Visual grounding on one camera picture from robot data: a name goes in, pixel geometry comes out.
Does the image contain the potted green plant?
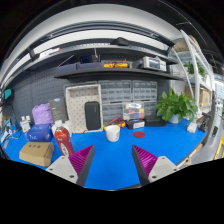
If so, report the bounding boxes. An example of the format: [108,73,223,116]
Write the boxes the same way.
[153,88,199,125]

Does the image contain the yellow meter on shelf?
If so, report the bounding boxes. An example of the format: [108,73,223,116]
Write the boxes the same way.
[103,61,129,69]

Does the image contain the yellow multimeter red leads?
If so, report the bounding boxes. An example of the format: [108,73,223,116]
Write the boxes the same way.
[103,117,127,131]

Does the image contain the flat black case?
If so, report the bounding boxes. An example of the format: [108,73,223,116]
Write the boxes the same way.
[143,115,168,128]

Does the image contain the brown cardboard box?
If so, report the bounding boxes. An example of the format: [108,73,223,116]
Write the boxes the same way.
[18,141,55,168]

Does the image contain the white cup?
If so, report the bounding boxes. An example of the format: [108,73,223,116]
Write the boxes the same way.
[105,124,121,143]

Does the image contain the blue cardboard box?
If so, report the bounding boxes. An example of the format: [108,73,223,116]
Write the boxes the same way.
[26,123,54,143]

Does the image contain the flat round red coaster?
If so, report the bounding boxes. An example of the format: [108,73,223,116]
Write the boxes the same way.
[132,130,147,139]

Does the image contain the black box white label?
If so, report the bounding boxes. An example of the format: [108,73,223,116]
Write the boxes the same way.
[125,118,146,130]

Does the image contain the white shelf unit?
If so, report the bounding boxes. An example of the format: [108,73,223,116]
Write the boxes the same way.
[171,29,216,118]

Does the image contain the small black device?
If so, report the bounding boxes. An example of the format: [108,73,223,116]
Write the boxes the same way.
[198,112,213,133]

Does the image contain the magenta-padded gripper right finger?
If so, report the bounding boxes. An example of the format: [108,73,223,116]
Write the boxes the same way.
[131,144,180,187]

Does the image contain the clear organiser box colourful parts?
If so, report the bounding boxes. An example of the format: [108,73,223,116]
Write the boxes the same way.
[121,101,146,122]

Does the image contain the purple plastic bag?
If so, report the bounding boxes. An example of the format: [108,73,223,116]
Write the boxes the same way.
[31,102,54,127]

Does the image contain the black workbench shelf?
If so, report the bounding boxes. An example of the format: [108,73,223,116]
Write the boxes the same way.
[54,67,184,82]

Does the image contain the red drink bottle white cap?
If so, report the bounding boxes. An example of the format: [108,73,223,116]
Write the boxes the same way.
[53,119,76,158]

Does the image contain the grey small-parts drawer cabinet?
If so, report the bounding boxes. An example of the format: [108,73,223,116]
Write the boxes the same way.
[132,79,158,102]
[101,101,124,126]
[143,99,158,118]
[98,79,133,103]

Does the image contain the small white box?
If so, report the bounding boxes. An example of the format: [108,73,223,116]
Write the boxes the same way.
[64,120,74,135]

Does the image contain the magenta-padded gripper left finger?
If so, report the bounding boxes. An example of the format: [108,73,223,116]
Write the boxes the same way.
[45,144,96,188]

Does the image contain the dark grey upright box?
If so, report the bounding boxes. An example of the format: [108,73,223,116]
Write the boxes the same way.
[48,97,69,124]

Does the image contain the small white adapter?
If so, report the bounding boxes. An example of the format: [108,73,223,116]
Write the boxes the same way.
[186,121,198,134]

